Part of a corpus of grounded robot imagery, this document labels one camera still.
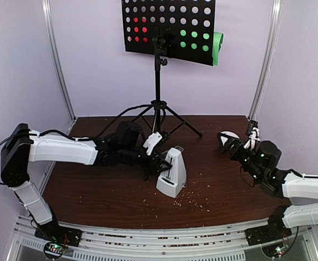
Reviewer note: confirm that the right aluminium frame post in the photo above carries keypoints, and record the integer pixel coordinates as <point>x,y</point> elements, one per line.
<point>268,56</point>

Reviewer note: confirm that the green paper sheet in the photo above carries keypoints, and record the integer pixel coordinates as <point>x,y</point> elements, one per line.
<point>217,44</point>

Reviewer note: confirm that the aluminium front rail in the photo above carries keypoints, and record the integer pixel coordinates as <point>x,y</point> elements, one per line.
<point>224,242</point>

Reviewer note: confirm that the grey metronome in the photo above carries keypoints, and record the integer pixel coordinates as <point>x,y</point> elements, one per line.
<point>170,182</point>

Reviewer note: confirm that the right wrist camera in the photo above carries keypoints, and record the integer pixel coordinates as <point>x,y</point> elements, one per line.
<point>253,135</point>

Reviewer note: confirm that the left aluminium frame post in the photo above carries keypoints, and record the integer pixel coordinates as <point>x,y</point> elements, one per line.
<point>46,8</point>

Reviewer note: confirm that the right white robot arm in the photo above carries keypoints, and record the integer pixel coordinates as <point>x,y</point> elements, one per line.
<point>260,159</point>

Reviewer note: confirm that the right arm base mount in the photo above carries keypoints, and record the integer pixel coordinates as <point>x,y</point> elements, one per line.
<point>265,234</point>

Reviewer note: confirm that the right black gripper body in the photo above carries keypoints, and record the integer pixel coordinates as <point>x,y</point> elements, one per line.
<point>236,148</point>

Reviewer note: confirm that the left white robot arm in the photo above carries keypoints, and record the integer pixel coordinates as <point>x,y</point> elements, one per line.
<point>127,145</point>

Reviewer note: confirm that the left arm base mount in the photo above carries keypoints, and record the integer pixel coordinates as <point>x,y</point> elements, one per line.
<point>63,235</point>

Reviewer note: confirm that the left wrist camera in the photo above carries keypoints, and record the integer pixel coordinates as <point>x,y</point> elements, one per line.
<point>154,139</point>

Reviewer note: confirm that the orange and white bowl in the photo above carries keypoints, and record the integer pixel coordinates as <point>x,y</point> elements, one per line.
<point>230,134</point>

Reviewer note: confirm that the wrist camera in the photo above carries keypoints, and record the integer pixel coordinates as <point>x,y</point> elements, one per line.
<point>154,139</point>
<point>253,135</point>

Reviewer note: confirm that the black perforated music stand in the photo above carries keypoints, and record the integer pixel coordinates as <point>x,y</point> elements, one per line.
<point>168,29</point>

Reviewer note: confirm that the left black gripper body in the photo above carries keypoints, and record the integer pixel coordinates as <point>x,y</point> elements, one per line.
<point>128,156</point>

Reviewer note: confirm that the aluminium frame post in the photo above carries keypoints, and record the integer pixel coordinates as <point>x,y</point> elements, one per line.
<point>268,56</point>
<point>46,8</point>

